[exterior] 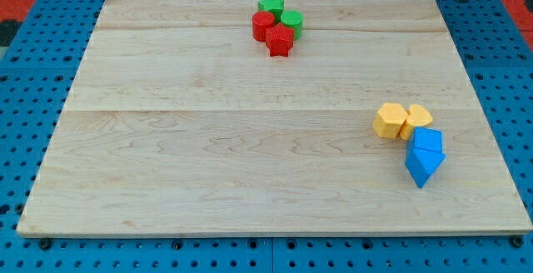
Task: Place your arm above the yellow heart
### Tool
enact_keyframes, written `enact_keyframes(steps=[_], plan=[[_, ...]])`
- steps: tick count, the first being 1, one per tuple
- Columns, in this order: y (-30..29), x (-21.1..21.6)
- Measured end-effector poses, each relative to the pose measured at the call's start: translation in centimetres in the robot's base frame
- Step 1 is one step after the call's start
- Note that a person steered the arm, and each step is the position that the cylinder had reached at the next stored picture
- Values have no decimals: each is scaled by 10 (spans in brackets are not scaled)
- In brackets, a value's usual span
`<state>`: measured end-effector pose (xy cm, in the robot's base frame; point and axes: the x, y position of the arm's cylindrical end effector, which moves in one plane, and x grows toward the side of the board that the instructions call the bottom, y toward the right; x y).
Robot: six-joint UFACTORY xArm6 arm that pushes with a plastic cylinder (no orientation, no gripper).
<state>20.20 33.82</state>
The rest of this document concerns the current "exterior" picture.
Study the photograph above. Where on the blue triangle block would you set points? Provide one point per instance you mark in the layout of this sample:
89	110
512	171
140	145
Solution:
422	164

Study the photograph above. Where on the red cylinder block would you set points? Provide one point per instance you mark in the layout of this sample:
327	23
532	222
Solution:
261	21

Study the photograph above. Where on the red star block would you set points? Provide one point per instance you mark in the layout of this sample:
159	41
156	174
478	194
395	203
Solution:
279	40

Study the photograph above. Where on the green cylinder block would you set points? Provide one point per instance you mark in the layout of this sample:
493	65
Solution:
293	19

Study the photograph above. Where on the yellow hexagon block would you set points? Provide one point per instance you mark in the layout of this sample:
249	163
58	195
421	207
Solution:
389	120

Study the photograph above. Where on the blue cube block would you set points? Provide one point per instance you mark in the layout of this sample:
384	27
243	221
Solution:
426	139

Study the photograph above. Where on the green star block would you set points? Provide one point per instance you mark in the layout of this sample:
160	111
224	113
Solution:
276	7

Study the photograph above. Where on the light wooden board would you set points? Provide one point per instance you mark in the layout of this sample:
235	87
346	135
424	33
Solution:
179	124

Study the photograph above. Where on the yellow heart block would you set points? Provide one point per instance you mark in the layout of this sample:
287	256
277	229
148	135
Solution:
417	116

